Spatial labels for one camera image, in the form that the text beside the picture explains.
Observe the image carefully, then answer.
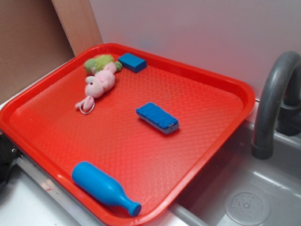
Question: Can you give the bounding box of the wooden board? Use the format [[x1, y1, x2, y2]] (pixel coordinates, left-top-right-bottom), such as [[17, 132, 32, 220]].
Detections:
[[52, 0, 103, 56]]

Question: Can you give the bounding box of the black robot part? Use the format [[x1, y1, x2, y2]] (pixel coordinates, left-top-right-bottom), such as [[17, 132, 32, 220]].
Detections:
[[0, 132, 20, 189]]

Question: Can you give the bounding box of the blue plastic bottle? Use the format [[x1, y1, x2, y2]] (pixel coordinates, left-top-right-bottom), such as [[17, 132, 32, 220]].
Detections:
[[71, 162, 142, 217]]

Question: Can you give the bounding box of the grey toy faucet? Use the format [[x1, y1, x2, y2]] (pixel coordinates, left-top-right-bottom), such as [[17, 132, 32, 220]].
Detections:
[[252, 51, 301, 160]]

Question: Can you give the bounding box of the blue rectangular block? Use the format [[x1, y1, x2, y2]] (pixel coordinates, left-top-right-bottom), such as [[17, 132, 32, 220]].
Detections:
[[118, 53, 147, 73]]

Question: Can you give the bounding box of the green plush toy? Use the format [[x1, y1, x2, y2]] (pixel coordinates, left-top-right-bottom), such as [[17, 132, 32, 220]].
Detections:
[[84, 55, 123, 75]]

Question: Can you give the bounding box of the grey plastic sink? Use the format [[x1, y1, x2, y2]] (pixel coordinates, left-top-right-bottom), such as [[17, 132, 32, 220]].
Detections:
[[170, 121, 301, 226]]

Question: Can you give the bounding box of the pink plush bunny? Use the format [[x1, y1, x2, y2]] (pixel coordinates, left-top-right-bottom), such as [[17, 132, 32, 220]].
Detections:
[[75, 62, 117, 114]]

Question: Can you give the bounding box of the red plastic tray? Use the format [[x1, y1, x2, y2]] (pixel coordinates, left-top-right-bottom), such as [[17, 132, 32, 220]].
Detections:
[[0, 44, 255, 226]]

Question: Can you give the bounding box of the blue sponge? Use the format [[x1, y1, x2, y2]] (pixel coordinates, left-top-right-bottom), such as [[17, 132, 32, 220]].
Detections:
[[135, 102, 180, 135]]

